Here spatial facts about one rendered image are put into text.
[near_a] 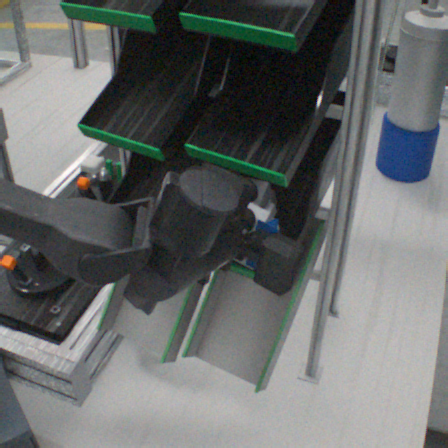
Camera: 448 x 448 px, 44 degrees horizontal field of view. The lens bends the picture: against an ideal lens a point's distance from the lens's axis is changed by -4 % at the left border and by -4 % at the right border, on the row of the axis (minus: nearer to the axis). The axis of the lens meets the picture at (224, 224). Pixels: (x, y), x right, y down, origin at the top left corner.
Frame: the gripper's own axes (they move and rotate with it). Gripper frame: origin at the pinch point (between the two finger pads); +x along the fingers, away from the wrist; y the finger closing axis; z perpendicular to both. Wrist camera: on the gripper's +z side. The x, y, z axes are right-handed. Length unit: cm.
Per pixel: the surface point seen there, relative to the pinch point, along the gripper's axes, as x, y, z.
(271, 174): -1.5, -2.2, 7.6
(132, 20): -9.1, 14.2, 20.6
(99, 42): 294, 310, -72
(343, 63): 11.6, -1.9, 19.5
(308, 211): 10.1, -3.6, 0.1
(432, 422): 93, -36, -85
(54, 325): 0.0, 30.5, -35.4
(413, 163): 91, 0, -12
